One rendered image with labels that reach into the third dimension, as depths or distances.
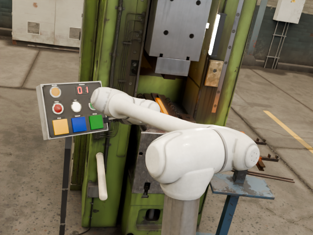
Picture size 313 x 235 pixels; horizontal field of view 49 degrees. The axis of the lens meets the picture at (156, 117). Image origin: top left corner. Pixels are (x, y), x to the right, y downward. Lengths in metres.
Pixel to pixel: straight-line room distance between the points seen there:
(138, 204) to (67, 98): 0.91
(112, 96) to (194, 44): 0.80
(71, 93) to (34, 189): 1.39
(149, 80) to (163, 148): 1.67
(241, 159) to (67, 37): 6.57
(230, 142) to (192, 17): 1.12
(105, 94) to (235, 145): 0.60
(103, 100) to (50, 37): 6.06
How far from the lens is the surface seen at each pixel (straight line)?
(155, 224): 2.55
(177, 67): 2.00
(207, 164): 0.90
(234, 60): 2.27
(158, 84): 2.53
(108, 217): 2.64
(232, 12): 2.19
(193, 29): 1.97
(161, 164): 0.85
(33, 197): 2.96
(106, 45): 2.05
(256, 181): 2.38
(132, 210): 2.38
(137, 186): 2.25
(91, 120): 1.86
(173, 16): 1.93
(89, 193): 2.43
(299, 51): 9.67
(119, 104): 1.30
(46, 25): 7.33
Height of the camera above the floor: 1.80
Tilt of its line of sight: 23 degrees down
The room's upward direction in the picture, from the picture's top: 10 degrees clockwise
